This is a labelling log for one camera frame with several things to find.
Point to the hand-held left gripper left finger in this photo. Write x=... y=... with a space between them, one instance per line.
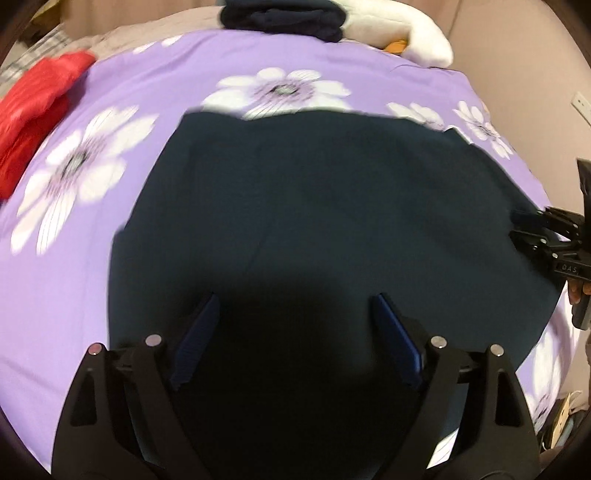
x=196 y=341

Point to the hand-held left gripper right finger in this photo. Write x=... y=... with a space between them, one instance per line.
x=397 y=341

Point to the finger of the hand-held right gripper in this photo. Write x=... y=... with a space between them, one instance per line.
x=549 y=230
x=585 y=182

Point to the navy zip jacket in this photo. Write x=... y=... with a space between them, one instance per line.
x=323 y=207

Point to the folded dark navy clothes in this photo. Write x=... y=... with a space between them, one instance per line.
x=281 y=18

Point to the person's right hand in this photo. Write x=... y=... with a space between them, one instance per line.
x=579 y=290

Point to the white plush goose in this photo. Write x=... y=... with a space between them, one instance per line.
x=415 y=32

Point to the purple floral blanket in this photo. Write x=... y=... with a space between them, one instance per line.
x=152 y=87

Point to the red down jacket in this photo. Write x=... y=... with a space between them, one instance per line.
x=32 y=115

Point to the grey plaid pillow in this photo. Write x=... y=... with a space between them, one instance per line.
x=32 y=53

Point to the white wall socket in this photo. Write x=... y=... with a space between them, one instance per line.
x=580 y=100

